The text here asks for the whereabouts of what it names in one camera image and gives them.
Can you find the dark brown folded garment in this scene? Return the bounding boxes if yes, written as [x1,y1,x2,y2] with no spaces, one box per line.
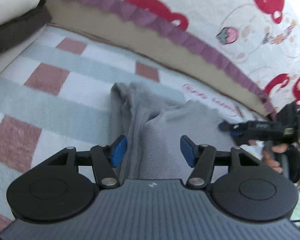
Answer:
[0,0,52,55]

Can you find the white quilt red pattern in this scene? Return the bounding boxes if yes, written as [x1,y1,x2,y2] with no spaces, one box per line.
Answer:
[46,0,300,115]

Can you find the checkered pastel rug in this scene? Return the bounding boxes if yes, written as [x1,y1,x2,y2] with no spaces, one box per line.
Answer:
[0,27,260,231]

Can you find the light grey knit garment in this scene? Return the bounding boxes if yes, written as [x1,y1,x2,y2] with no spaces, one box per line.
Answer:
[110,82,234,182]

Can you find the beige folded garment bottom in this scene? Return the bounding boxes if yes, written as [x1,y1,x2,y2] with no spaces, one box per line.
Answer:
[0,25,46,74]

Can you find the person's right hand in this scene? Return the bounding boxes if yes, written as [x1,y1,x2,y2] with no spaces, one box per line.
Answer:
[262,141,289,178]

